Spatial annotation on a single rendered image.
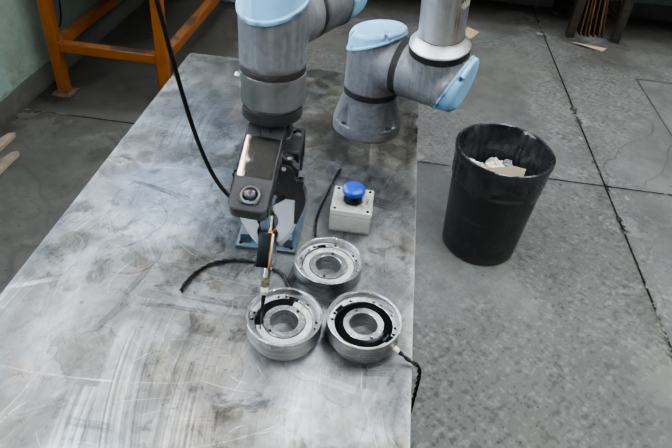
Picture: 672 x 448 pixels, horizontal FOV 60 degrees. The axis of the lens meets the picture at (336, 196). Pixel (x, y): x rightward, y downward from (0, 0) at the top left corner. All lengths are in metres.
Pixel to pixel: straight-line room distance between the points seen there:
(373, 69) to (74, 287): 0.67
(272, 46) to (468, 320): 1.53
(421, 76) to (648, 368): 1.33
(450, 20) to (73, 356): 0.79
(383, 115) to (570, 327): 1.15
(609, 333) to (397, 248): 1.29
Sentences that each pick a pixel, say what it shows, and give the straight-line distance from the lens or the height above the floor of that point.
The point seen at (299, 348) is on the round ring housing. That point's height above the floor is 0.83.
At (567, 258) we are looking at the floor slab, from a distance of 2.39.
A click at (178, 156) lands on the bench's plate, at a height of 0.80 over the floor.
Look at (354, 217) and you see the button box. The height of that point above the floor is 0.84.
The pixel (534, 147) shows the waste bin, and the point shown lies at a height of 0.39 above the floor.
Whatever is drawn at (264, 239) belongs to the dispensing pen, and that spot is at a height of 0.94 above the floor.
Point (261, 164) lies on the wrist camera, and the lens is 0.67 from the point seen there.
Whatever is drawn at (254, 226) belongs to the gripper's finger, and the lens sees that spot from 0.78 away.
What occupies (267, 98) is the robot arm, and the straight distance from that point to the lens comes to 0.65.
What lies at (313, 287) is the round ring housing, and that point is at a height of 0.83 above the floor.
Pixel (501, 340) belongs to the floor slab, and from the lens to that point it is 2.00.
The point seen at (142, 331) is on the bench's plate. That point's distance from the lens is 0.88.
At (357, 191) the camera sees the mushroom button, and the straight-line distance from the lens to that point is 0.99.
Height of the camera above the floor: 1.47
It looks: 38 degrees down
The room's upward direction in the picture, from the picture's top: 6 degrees clockwise
